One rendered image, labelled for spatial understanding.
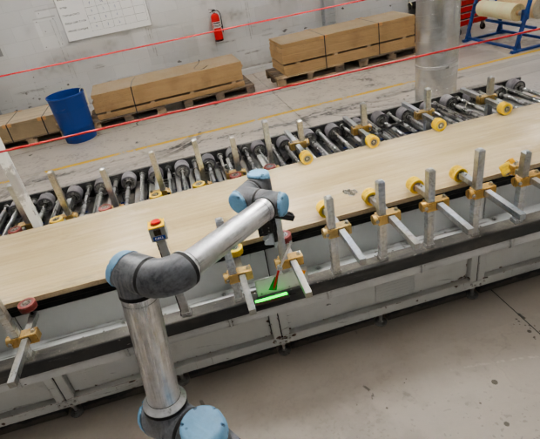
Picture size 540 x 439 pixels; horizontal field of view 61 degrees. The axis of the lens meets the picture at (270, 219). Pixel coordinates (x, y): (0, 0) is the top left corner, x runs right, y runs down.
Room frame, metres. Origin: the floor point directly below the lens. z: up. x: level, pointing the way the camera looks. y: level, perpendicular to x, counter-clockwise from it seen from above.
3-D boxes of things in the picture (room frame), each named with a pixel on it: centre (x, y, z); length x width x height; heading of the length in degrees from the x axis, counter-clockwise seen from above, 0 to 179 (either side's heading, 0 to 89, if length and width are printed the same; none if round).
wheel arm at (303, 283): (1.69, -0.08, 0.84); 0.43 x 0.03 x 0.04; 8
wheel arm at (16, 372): (1.53, 1.16, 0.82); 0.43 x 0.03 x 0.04; 8
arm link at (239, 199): (1.57, 0.07, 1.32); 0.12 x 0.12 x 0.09; 53
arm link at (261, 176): (1.66, 0.01, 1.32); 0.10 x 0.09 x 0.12; 143
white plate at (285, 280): (1.72, 0.00, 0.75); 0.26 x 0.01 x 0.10; 98
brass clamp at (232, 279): (1.72, 0.20, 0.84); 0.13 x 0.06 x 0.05; 98
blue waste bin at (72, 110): (6.95, 2.61, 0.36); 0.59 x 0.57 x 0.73; 10
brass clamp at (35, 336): (1.59, 1.19, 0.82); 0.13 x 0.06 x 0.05; 98
